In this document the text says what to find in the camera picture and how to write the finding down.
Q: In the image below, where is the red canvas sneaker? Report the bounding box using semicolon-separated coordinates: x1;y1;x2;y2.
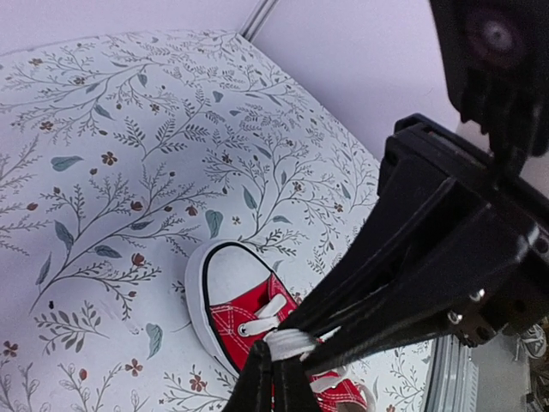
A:
184;241;376;411

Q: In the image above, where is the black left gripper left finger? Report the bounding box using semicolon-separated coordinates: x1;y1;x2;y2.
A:
222;341;273;412

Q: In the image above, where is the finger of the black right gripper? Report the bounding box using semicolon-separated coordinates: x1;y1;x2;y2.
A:
303;298;463;373

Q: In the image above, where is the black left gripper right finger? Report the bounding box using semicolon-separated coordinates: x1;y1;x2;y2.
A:
273;359;322;412

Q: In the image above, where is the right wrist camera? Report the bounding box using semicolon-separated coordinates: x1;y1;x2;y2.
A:
430;0;548;173

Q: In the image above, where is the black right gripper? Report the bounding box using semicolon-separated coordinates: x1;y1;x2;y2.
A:
281;115;548;346

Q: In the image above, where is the right aluminium frame post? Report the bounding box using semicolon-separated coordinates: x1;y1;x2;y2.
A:
239;0;279;42

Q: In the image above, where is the floral patterned table mat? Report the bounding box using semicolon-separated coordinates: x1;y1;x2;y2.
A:
0;28;434;412

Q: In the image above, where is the front aluminium rail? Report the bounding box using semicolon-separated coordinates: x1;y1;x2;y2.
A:
422;336;479;412

